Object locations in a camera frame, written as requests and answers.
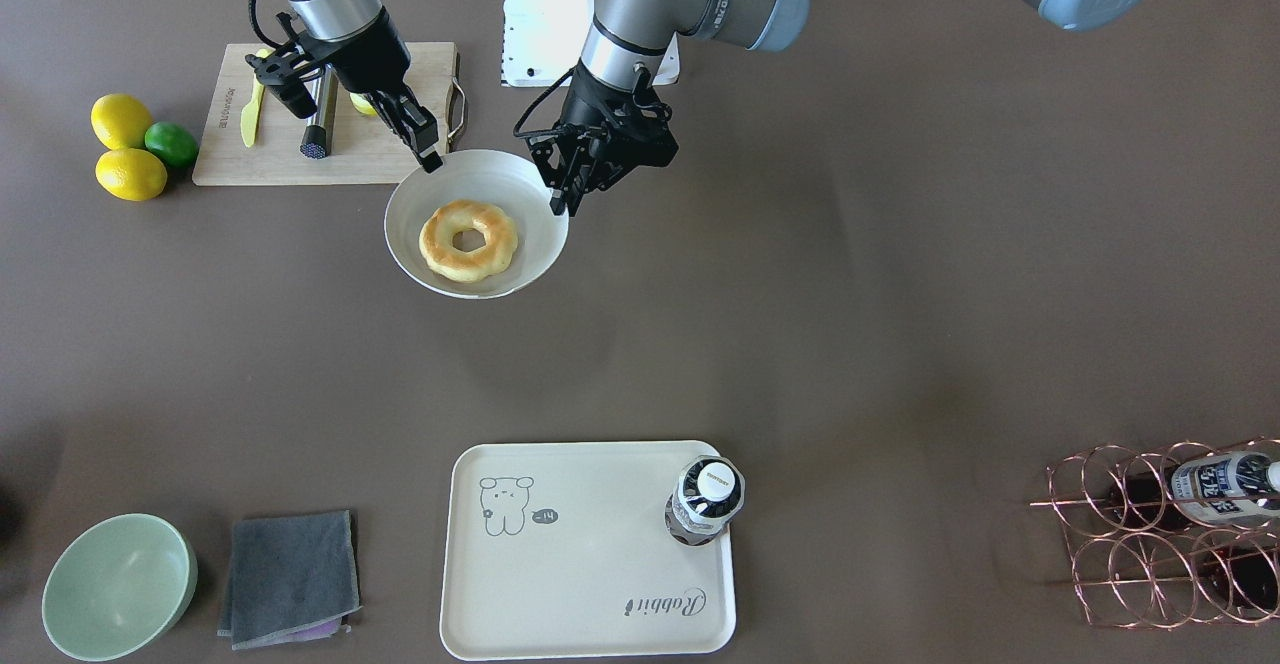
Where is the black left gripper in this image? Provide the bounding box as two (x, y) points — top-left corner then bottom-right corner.
(527, 64), (678, 217)

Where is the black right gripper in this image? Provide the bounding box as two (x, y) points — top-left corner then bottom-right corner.
(330, 20), (443, 173)

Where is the white round plate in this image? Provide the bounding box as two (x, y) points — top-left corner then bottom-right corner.
(384, 148), (570, 299)

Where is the glazed yellow donut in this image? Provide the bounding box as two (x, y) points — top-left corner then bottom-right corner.
(419, 200), (521, 284)

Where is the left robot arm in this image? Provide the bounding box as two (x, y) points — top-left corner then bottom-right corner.
(513, 0), (1140, 216)

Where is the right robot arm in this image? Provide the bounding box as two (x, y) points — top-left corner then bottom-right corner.
(246, 0), (443, 171)

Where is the dark tea bottle on tray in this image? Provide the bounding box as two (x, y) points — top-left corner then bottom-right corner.
(664, 455), (745, 548)

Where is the cream rabbit tray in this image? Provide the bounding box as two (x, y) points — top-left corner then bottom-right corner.
(439, 440), (737, 661)

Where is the bamboo cutting board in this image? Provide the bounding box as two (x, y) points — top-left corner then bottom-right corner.
(191, 43), (419, 187)

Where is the half lemon slice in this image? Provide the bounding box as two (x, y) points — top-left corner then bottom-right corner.
(349, 93), (378, 116)

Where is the steel cylinder muddler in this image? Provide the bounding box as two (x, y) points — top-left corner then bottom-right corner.
(300, 67), (338, 159)

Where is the yellow plastic knife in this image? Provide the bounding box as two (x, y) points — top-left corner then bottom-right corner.
(239, 70), (265, 148)

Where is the green lime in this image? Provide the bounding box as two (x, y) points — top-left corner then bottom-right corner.
(143, 122), (200, 169)

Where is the lower yellow lemon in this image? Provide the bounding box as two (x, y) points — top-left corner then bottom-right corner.
(95, 148), (168, 202)

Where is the yellow lemon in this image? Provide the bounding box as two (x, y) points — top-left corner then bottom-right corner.
(90, 93), (154, 150)
(95, 148), (168, 202)

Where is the upper yellow lemon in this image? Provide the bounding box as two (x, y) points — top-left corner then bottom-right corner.
(90, 93), (154, 150)

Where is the grey folded cloth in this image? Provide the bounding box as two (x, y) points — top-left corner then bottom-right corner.
(218, 509), (362, 651)

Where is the mint green bowl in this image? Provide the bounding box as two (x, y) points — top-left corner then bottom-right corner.
(41, 513), (198, 661)

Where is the bottle lying in rack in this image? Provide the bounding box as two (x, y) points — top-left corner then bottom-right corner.
(1110, 452), (1280, 534)

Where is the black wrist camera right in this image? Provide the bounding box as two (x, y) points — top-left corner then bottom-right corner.
(244, 35), (338, 120)

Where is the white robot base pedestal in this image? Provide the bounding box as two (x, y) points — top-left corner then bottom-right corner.
(500, 0), (595, 87)

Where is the copper wire bottle rack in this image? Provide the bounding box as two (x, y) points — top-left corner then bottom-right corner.
(1036, 441), (1277, 629)

